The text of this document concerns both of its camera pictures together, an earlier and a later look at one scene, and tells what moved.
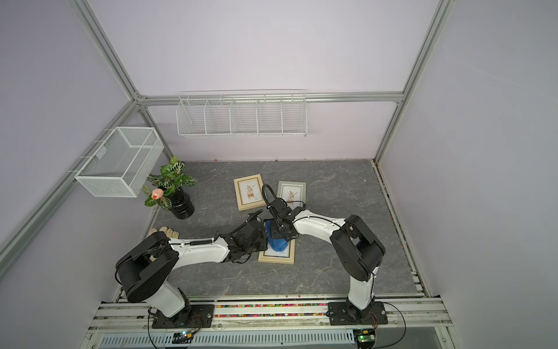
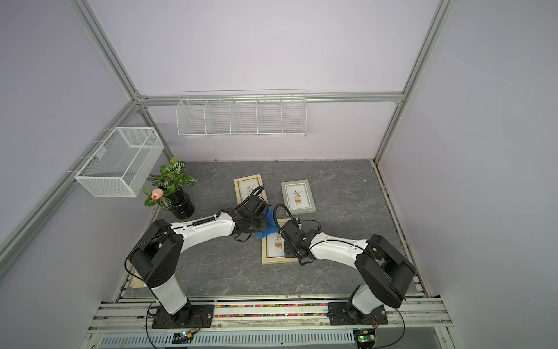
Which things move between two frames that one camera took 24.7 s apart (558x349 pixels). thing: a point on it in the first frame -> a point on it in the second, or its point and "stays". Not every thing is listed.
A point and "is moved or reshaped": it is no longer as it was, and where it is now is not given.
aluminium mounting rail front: (134, 315) stays
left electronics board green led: (182, 337) stays
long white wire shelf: (268, 113) stays
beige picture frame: (249, 192) stays
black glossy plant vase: (181, 205) stays
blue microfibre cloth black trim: (275, 243) is moved or reshaped
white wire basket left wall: (120, 166) stays
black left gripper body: (260, 246) -> (259, 225)
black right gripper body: (276, 230) -> (289, 251)
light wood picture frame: (285, 257) stays
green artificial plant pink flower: (172, 177) stays
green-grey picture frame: (294, 193) is moved or reshaped
